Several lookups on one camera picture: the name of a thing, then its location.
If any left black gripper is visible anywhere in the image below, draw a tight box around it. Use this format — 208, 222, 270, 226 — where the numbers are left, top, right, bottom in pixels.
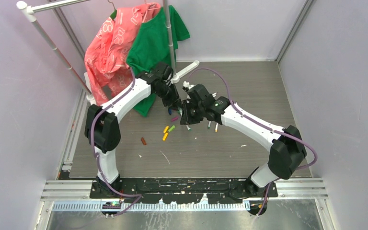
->
154, 82, 184, 112

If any white clothes rack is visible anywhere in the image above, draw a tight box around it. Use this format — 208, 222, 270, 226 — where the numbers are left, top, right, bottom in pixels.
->
15, 0, 200, 105

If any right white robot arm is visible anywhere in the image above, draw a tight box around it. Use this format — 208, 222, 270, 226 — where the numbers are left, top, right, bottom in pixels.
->
180, 82, 307, 197

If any pink patterned shirt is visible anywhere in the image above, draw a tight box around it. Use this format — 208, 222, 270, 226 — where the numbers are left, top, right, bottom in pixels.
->
84, 2, 161, 105

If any light green pen cap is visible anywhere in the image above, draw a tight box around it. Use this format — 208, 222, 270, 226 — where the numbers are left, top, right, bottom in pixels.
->
168, 125, 175, 132

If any green t-shirt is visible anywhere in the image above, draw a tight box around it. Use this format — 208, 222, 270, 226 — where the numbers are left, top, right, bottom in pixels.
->
126, 4, 191, 118

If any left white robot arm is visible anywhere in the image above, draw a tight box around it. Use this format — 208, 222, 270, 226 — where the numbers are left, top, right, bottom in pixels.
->
85, 62, 182, 198

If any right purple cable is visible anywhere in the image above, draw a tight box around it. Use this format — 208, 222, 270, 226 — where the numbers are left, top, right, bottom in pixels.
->
187, 68, 319, 218

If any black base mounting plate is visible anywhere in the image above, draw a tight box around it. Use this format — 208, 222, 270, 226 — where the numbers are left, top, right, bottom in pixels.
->
90, 177, 278, 206

